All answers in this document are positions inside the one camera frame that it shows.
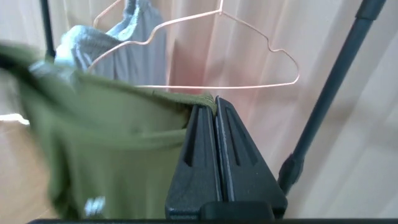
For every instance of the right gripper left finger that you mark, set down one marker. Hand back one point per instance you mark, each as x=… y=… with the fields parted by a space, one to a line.
x=192 y=186

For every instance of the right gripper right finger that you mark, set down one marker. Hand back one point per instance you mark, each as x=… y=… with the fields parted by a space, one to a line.
x=252 y=186

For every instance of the green garment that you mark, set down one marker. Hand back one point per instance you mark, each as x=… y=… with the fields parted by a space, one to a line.
x=109 y=149

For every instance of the pale grey shorts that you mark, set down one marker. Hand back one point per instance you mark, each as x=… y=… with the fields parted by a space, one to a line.
x=140 y=62

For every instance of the black clothes rack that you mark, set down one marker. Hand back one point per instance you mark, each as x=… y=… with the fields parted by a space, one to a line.
x=335 y=81

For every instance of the beige curtain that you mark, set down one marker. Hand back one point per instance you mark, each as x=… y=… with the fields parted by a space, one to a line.
x=357 y=155

